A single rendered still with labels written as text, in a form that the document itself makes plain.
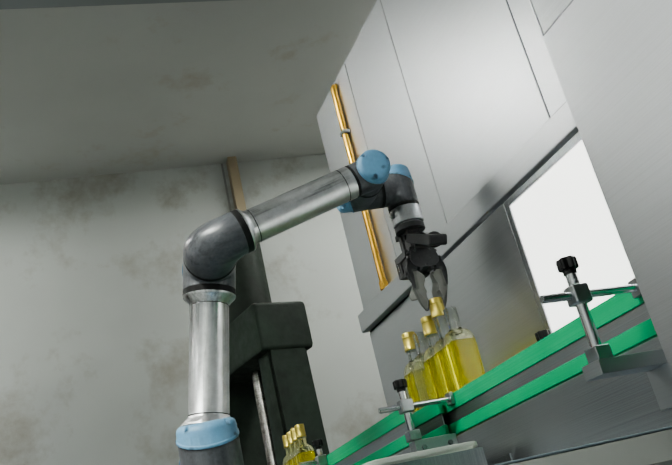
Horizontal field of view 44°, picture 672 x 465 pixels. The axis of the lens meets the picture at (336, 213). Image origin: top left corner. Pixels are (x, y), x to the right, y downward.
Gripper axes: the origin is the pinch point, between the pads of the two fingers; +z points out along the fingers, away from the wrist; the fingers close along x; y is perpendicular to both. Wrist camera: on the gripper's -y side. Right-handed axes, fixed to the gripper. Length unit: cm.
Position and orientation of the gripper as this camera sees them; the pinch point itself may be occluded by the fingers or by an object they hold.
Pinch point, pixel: (435, 302)
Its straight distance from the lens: 188.7
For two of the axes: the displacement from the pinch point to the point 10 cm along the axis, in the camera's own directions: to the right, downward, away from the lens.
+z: 2.2, 9.0, -3.9
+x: -9.2, 0.6, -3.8
